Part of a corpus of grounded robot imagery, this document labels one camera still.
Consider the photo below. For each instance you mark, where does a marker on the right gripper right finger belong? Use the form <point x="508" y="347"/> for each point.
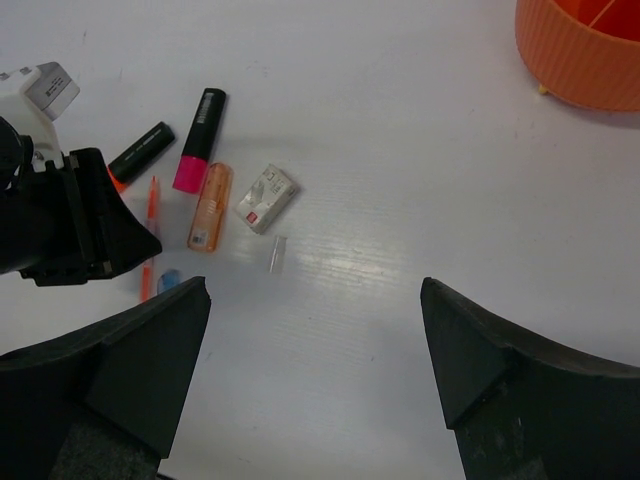
<point x="522" y="406"/>

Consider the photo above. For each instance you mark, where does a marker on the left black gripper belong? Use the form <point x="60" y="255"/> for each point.
<point x="88" y="231"/>

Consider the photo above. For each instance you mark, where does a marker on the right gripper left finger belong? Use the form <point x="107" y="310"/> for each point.
<point x="104" y="401"/>

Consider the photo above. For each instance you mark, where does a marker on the thin orange pen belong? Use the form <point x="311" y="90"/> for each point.
<point x="146" y="287"/>

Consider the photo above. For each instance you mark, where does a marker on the pink black highlighter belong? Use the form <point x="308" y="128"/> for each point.
<point x="200" y="141"/>

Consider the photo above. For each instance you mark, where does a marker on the small white staples box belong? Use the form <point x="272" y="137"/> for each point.
<point x="267" y="197"/>

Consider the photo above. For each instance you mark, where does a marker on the clear pen cap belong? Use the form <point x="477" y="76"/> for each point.
<point x="277" y="254"/>

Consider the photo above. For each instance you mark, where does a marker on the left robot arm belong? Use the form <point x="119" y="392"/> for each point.
<point x="18" y="249"/>

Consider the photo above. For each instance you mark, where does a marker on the orange black highlighter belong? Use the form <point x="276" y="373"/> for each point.
<point x="139" y="156"/>

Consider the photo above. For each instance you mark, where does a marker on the orange translucent correction tape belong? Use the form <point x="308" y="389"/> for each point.
<point x="210" y="211"/>

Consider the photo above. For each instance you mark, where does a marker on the orange round organizer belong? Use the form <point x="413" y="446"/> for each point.
<point x="585" y="53"/>

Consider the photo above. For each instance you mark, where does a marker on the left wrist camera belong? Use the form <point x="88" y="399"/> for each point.
<point x="32" y="98"/>

